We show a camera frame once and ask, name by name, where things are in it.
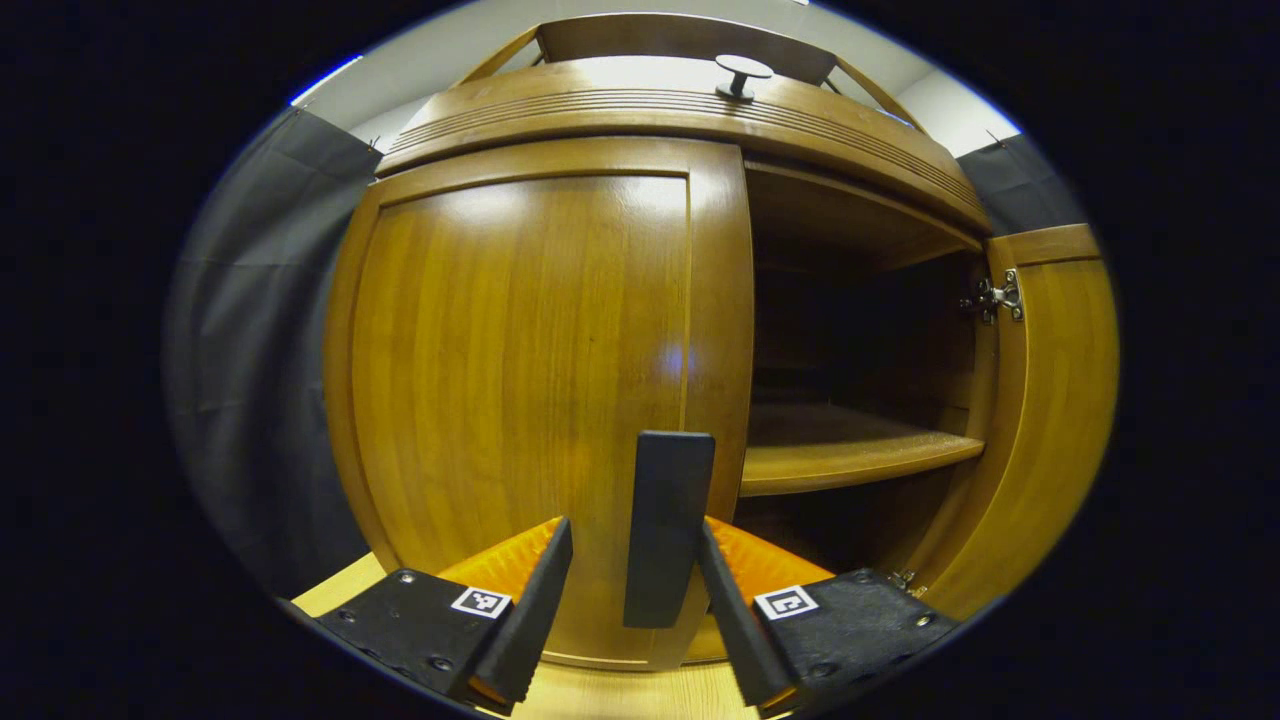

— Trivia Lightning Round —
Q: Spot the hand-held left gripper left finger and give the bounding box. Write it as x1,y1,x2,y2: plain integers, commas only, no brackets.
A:
318,516,574,713

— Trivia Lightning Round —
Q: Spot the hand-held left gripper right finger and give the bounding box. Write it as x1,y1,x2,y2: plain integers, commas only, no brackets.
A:
697,516,961,713

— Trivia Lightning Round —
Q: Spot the wooden double-door shoe cabinet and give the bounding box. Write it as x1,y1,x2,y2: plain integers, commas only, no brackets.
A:
322,12,1121,671

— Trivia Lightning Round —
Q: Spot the wooden shoe cabinet door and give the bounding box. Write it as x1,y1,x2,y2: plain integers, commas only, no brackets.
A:
325,137,756,671
900,224,1121,621

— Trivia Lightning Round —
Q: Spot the black backdrop cloth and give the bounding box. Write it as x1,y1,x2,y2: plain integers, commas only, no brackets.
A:
165,105,1086,601

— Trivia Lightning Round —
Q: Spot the wooden drawer with black knob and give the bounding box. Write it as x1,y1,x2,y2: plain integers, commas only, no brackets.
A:
378,54,991,236

